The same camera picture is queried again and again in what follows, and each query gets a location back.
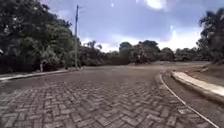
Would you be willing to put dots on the dark tall trees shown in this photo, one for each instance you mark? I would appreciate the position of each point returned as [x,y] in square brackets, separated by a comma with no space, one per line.
[213,36]

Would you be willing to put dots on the row of trees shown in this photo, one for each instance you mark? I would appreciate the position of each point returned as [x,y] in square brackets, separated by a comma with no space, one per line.
[33,40]

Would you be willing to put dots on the tall utility pole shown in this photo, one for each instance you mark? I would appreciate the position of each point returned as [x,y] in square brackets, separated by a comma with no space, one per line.
[76,36]

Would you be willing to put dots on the pale concrete kerb strip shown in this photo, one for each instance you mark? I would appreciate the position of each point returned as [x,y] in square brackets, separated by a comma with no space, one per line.
[30,74]

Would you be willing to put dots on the grey brick paved road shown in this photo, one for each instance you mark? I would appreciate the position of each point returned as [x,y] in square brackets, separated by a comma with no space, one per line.
[100,96]

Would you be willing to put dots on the pale concrete kerb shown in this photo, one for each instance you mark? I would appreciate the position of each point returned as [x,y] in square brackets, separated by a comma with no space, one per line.
[200,85]

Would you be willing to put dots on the grey gutter strip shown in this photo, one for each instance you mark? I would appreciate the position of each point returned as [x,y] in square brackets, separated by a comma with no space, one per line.
[203,105]

